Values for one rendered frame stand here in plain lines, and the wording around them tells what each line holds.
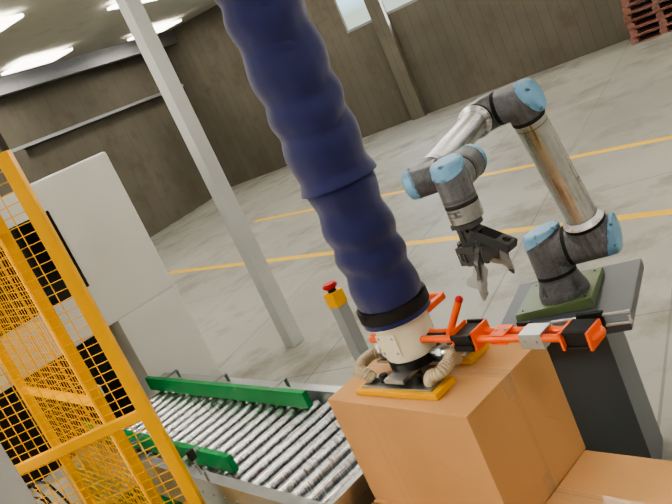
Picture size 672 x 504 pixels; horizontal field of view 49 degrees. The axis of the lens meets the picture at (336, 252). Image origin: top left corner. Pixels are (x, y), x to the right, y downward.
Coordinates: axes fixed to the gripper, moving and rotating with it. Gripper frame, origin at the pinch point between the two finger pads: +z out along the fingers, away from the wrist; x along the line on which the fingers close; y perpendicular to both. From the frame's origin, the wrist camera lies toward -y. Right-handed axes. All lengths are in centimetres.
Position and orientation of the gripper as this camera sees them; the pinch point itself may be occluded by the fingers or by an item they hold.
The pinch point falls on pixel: (502, 287)
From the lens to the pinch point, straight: 200.7
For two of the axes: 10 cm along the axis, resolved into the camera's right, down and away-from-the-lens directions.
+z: 4.0, 8.8, 2.4
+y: -6.4, 0.9, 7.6
